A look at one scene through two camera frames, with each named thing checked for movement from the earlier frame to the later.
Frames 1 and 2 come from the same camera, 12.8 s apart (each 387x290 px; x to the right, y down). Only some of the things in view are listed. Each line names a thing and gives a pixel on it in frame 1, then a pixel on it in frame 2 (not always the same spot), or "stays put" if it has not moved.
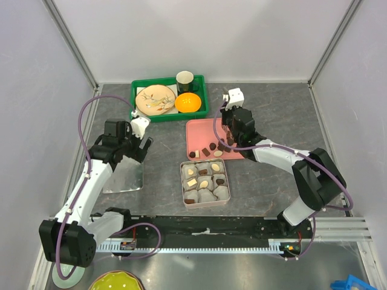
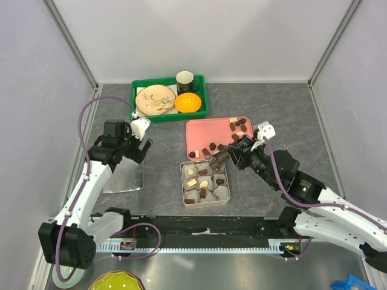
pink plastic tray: x=202 y=143 stays put
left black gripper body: x=130 y=144 stays put
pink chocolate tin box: x=204 y=182 stays put
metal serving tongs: x=225 y=101 → x=217 y=159
